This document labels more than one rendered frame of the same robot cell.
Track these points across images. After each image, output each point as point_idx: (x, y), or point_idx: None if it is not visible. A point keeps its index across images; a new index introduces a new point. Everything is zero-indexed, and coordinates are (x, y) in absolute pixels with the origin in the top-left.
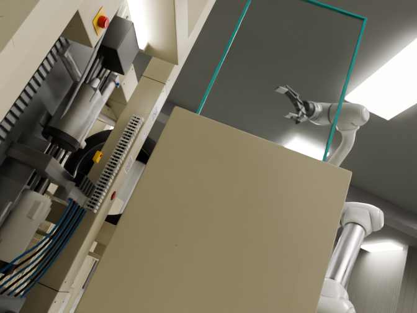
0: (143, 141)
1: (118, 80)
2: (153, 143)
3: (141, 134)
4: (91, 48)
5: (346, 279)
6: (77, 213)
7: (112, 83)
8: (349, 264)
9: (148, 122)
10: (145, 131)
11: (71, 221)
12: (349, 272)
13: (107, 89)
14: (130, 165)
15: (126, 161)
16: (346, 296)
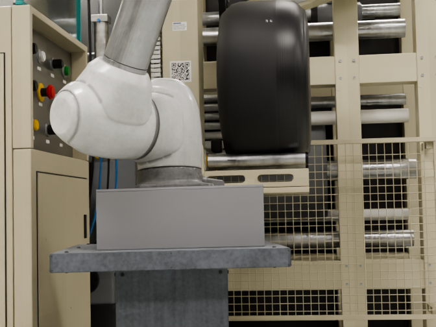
0: (190, 30)
1: (96, 17)
2: (225, 10)
3: (167, 30)
4: (87, 11)
5: (112, 37)
6: (99, 164)
7: (95, 25)
8: (121, 2)
9: (172, 8)
10: (178, 19)
11: (91, 174)
12: (118, 19)
13: (94, 34)
14: (188, 68)
15: (167, 72)
16: (84, 74)
